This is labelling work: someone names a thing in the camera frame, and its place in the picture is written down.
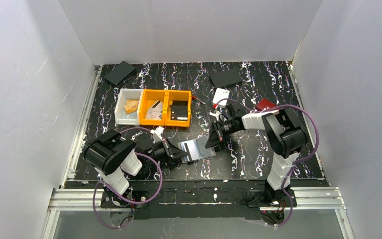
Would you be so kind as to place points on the grey card holder blue inside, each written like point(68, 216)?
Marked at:
point(196, 150)

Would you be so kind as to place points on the black cards in orange bin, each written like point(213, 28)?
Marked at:
point(179, 110)

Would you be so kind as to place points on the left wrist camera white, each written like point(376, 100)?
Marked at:
point(157, 134)

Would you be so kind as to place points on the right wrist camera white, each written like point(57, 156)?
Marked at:
point(217, 114)

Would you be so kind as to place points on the black card case far centre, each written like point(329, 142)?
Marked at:
point(226, 79)

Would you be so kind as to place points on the white card holder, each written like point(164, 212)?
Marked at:
point(220, 97)

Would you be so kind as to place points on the silver cards in orange bin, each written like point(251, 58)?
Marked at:
point(155, 112)

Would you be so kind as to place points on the black card case far left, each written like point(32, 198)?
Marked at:
point(120, 73)

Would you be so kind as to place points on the white plastic bin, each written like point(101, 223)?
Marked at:
point(121, 118)

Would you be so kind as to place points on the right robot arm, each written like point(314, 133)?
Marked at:
point(285, 134)

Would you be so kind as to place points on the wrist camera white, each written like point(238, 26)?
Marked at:
point(217, 114)
point(157, 134)

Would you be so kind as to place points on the red handled small tool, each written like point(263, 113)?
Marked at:
point(198, 100)

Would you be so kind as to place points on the orange double bin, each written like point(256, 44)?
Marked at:
point(150, 96)

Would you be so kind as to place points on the black card case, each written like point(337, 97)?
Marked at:
point(120, 73)
point(226, 79)

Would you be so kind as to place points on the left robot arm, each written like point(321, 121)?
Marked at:
point(115, 158)

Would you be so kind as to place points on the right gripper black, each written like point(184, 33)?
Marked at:
point(218, 131)

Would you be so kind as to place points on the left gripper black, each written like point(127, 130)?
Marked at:
point(169, 150)

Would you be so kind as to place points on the red card holder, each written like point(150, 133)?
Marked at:
point(264, 104)

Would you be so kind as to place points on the tan cards in white bin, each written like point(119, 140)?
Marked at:
point(131, 106)

